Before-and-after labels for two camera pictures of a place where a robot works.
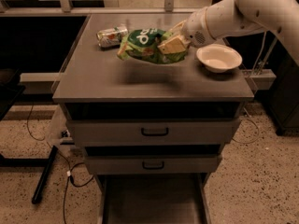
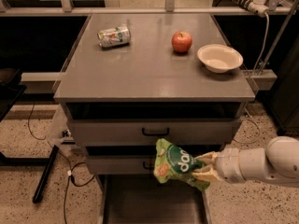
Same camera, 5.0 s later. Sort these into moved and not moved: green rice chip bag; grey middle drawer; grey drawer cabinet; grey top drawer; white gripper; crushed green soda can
Moved: white gripper; green rice chip bag
Not moved: grey top drawer; crushed green soda can; grey drawer cabinet; grey middle drawer
